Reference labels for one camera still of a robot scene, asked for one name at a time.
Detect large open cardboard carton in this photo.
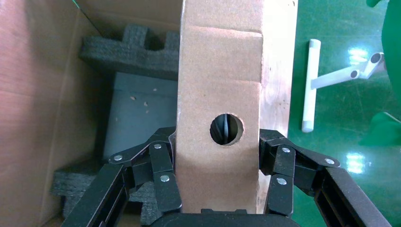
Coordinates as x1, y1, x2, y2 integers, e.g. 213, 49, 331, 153
0, 0, 184, 227

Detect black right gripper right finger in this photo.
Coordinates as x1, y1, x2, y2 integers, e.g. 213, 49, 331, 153
258, 129, 392, 227

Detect black foam insert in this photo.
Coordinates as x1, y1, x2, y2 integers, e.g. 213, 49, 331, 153
78, 24, 181, 80
50, 163, 164, 226

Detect small green table cloth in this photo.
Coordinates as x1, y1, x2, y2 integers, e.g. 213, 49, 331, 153
358, 0, 401, 148

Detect small brown cardboard box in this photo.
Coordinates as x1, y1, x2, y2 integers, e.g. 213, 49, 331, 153
174, 0, 298, 215

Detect dark grey inner panel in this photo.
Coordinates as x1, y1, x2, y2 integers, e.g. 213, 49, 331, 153
103, 72, 179, 160

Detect white table leg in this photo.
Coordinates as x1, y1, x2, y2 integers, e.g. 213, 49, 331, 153
301, 39, 386, 134

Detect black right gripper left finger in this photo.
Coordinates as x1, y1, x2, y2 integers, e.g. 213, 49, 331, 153
61, 127, 183, 227

